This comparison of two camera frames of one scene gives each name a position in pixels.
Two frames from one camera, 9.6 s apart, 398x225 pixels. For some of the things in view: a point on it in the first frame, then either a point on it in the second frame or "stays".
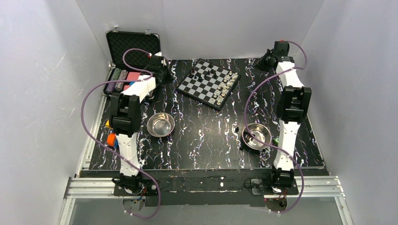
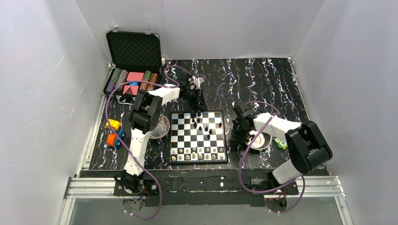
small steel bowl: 160,124 stays
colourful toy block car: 111,139 stays
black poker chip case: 127,52 stays
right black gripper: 264,61 -> 237,129
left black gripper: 166,75 -> 196,100
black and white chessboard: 210,83 -> 197,137
